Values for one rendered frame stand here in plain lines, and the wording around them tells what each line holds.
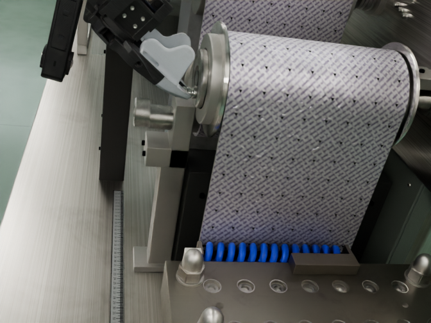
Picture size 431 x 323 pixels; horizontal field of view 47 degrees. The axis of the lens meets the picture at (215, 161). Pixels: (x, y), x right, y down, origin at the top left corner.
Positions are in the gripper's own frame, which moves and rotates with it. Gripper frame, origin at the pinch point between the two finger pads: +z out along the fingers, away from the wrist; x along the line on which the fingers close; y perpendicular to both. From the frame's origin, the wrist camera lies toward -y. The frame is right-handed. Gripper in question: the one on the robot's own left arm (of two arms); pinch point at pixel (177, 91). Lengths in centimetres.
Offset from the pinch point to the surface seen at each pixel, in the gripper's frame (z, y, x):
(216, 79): 0.7, 5.2, -3.7
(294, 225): 25.3, -1.0, -4.6
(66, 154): 9, -36, 38
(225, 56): -0.7, 7.8, -3.6
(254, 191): 16.3, -1.4, -4.6
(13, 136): 34, -133, 198
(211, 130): 5.6, 0.2, -3.3
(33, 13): 16, -147, 428
